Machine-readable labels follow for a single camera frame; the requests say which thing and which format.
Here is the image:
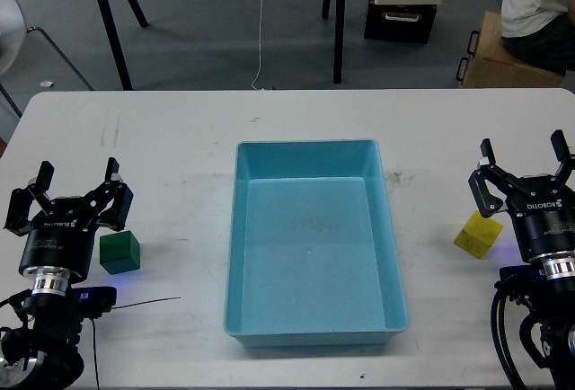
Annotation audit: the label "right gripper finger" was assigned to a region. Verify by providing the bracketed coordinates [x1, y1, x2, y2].
[468, 138, 524, 218]
[551, 129, 574, 197]

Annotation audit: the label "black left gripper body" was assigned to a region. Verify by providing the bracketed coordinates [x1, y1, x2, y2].
[17, 195, 100, 284]

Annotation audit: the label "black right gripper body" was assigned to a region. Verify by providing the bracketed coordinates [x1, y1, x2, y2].
[506, 174, 574, 280]

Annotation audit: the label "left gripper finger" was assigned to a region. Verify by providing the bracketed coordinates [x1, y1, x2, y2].
[4, 161, 55, 236]
[80, 157, 134, 232]

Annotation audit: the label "yellow wooden block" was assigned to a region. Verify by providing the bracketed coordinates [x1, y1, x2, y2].
[454, 210, 503, 259]

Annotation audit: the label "green wooden block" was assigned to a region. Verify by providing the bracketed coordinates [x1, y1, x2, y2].
[99, 231, 140, 275]

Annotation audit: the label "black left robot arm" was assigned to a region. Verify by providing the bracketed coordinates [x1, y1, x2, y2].
[1, 158, 133, 389]

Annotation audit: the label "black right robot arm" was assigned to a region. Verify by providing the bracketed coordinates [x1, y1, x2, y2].
[468, 129, 574, 389]

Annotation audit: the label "black storage box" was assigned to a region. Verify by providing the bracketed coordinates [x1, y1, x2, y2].
[364, 0, 438, 44]

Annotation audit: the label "seated person white shirt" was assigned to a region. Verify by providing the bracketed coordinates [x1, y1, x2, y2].
[501, 0, 574, 74]

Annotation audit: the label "blue plastic tray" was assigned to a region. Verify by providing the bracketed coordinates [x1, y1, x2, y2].
[224, 139, 410, 347]

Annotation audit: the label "black tripod legs left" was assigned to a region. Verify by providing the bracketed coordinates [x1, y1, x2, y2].
[96, 0, 148, 91]

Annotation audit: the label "black tripod legs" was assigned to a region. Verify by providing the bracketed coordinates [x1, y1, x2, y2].
[96, 0, 148, 91]
[321, 0, 349, 85]

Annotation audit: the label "black tripod legs right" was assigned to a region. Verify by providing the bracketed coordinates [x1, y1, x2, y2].
[321, 0, 349, 85]

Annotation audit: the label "thin black wire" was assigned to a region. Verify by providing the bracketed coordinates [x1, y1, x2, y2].
[92, 296, 182, 390]

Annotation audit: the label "white chair metal frame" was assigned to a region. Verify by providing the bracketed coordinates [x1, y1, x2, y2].
[0, 0, 95, 120]

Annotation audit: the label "white hanging cable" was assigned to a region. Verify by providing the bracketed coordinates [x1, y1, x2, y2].
[237, 0, 276, 93]

